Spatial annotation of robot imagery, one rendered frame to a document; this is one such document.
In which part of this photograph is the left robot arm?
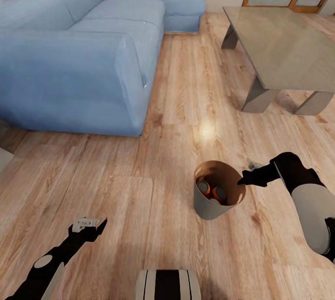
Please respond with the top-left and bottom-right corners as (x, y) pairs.
(5, 217), (107, 300)

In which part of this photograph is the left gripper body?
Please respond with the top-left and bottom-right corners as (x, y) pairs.
(65, 225), (97, 252)

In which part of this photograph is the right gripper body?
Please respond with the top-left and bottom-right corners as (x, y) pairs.
(242, 168), (272, 187)

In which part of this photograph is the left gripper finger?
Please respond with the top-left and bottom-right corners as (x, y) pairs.
(96, 219), (107, 236)

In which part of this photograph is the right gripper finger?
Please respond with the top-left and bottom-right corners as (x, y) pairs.
(237, 177), (249, 185)

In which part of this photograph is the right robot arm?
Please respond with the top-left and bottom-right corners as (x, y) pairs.
(237, 152), (335, 264)

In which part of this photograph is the trash can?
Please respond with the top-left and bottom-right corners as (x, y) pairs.
(194, 160), (246, 220)

